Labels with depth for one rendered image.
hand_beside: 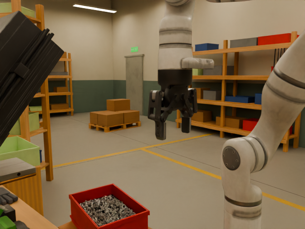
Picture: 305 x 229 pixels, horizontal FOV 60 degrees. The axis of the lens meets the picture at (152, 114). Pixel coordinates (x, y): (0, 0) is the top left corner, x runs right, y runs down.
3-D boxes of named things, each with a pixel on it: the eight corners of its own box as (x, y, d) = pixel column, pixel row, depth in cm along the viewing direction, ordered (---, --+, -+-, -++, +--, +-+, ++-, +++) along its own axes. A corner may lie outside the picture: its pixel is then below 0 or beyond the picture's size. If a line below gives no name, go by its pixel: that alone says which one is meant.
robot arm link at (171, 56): (192, 68, 49) (192, 34, 48) (148, 69, 57) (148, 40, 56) (216, 69, 56) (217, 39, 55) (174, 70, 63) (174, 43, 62)
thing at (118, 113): (122, 122, 807) (122, 98, 796) (140, 126, 752) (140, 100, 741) (88, 128, 721) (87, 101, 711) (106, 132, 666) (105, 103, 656)
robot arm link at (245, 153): (244, 143, 60) (242, 215, 62) (273, 138, 64) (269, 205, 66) (216, 136, 68) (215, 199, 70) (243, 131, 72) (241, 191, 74)
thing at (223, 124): (285, 152, 493) (294, 30, 461) (175, 127, 728) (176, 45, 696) (298, 147, 526) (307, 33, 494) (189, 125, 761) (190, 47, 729)
